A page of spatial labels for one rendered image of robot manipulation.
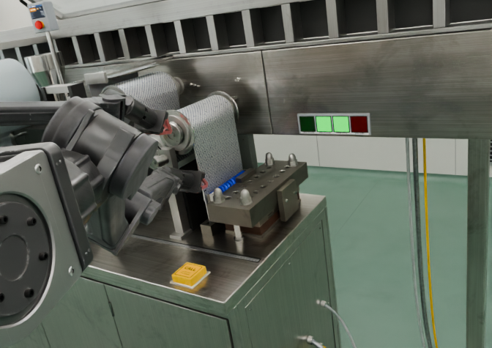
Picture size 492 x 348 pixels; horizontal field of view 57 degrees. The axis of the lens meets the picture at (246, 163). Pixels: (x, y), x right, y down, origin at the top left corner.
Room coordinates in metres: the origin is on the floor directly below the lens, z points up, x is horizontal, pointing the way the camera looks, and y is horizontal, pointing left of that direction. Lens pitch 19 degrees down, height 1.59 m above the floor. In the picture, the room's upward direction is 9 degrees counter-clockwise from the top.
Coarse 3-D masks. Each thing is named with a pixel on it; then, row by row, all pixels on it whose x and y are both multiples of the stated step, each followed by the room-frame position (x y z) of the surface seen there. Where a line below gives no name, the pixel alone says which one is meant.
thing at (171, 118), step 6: (168, 120) 1.40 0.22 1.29; (174, 120) 1.38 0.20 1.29; (180, 120) 1.37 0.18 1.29; (180, 126) 1.37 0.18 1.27; (186, 126) 1.36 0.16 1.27; (186, 132) 1.36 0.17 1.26; (186, 138) 1.36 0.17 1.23; (168, 144) 1.41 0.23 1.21; (180, 144) 1.38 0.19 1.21; (186, 144) 1.37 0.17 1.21
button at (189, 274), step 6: (186, 264) 1.14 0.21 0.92; (192, 264) 1.14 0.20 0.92; (180, 270) 1.12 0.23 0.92; (186, 270) 1.11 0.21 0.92; (192, 270) 1.11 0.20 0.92; (198, 270) 1.10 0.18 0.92; (204, 270) 1.11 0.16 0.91; (174, 276) 1.10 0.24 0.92; (180, 276) 1.09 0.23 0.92; (186, 276) 1.08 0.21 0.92; (192, 276) 1.08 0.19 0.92; (198, 276) 1.09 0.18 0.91; (180, 282) 1.09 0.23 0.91; (186, 282) 1.08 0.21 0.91; (192, 282) 1.07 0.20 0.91
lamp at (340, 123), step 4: (336, 116) 1.42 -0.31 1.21; (340, 116) 1.42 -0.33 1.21; (344, 116) 1.41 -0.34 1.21; (336, 120) 1.43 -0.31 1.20; (340, 120) 1.42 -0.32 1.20; (344, 120) 1.41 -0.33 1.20; (336, 124) 1.43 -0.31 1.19; (340, 124) 1.42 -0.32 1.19; (344, 124) 1.41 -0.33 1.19; (336, 128) 1.43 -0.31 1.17; (340, 128) 1.42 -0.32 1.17; (344, 128) 1.41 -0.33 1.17; (348, 128) 1.40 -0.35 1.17
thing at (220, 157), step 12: (228, 132) 1.52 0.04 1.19; (204, 144) 1.40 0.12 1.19; (216, 144) 1.45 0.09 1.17; (228, 144) 1.51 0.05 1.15; (204, 156) 1.39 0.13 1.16; (216, 156) 1.44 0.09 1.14; (228, 156) 1.50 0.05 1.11; (240, 156) 1.55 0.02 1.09; (204, 168) 1.39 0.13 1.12; (216, 168) 1.43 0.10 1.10; (228, 168) 1.49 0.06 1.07; (240, 168) 1.54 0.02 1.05; (216, 180) 1.42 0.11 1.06; (204, 192) 1.37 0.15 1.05
